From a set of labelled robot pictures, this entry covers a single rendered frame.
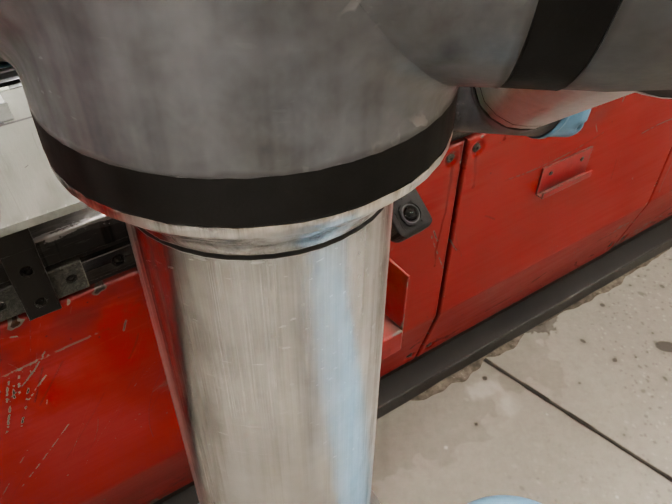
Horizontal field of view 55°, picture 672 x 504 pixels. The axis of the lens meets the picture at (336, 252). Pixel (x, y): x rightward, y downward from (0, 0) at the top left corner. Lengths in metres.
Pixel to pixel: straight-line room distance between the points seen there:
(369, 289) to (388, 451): 1.40
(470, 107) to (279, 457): 0.34
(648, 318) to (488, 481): 0.73
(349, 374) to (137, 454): 1.01
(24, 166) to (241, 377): 0.56
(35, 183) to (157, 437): 0.62
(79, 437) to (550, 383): 1.16
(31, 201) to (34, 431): 0.48
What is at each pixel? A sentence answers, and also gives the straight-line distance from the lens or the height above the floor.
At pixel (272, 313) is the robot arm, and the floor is 1.25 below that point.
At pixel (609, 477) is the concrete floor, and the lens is 1.68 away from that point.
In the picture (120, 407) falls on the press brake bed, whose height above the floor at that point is 0.51.
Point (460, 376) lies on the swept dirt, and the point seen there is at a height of 0.00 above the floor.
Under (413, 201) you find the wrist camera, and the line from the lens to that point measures 0.67.
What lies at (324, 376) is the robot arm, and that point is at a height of 1.21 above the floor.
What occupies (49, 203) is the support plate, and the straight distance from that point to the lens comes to 0.67.
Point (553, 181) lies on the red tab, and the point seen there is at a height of 0.57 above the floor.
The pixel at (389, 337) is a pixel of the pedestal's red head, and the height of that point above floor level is 0.70.
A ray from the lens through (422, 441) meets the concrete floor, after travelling 1.62.
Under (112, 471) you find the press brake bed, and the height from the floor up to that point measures 0.35.
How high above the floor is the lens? 1.38
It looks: 43 degrees down
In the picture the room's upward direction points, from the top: straight up
